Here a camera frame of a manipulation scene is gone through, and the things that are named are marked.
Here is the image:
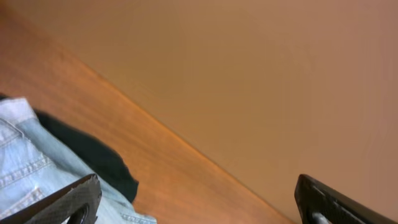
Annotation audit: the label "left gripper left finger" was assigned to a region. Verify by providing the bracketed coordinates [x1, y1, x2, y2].
[1, 174, 102, 224]

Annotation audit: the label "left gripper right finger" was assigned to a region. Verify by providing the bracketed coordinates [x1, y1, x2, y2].
[294, 174, 397, 224]

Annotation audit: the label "light blue denim shorts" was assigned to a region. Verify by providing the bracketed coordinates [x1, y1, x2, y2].
[1, 96, 157, 223]

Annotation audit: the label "folded black garment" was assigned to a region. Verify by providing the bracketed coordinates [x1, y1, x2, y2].
[27, 110, 139, 203]

